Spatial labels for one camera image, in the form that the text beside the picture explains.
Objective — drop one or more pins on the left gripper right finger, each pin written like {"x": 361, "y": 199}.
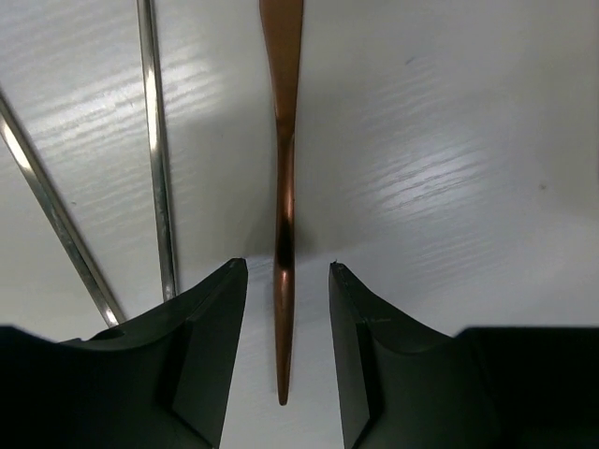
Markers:
{"x": 402, "y": 384}

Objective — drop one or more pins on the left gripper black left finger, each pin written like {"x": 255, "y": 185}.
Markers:
{"x": 160, "y": 380}

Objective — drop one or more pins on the silver chopstick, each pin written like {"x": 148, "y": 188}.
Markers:
{"x": 158, "y": 146}
{"x": 81, "y": 257}

